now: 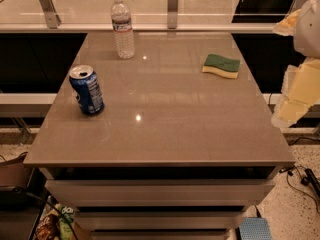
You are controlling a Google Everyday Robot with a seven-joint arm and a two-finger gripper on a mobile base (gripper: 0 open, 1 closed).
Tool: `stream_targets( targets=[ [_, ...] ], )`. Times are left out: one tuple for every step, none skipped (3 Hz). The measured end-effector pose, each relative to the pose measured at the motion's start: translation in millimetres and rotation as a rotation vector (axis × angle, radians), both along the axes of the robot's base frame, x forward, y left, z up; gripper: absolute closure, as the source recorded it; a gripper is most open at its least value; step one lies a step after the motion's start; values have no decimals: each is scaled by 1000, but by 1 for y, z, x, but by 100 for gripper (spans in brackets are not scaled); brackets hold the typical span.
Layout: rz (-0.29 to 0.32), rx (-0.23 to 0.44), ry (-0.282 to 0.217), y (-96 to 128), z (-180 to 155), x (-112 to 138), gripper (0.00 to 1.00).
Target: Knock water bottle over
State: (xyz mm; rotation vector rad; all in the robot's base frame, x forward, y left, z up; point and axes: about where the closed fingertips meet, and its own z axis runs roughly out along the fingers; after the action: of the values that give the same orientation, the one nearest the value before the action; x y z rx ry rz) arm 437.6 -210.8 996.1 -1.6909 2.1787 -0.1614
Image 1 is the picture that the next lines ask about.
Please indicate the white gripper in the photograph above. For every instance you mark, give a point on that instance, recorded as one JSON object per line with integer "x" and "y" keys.
{"x": 308, "y": 30}

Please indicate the clear plastic water bottle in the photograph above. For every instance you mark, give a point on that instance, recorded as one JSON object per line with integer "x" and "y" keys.
{"x": 122, "y": 28}

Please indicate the green yellow sponge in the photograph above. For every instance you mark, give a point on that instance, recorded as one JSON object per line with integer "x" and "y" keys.
{"x": 221, "y": 66}

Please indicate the dark office chair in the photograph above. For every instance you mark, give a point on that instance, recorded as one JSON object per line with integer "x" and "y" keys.
{"x": 261, "y": 11}

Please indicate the black power strip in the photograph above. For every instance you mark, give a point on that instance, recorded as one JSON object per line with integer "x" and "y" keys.
{"x": 313, "y": 180}

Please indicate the grey drawer cabinet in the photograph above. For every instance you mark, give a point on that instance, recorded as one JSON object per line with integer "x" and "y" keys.
{"x": 177, "y": 153}

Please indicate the blue perforated box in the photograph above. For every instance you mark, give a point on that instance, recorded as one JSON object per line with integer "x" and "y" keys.
{"x": 254, "y": 229}

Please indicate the blue soda can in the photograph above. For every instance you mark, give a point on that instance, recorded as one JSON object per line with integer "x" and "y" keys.
{"x": 84, "y": 81}

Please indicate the snack bags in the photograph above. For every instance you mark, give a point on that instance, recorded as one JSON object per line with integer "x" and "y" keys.
{"x": 56, "y": 222}

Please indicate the brown bag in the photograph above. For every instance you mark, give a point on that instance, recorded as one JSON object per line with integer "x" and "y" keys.
{"x": 13, "y": 173}

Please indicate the metal railing post middle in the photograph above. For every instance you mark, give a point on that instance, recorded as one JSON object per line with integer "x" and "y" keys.
{"x": 172, "y": 14}

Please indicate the metal railing post left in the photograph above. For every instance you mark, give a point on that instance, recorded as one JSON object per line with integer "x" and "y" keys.
{"x": 52, "y": 18}

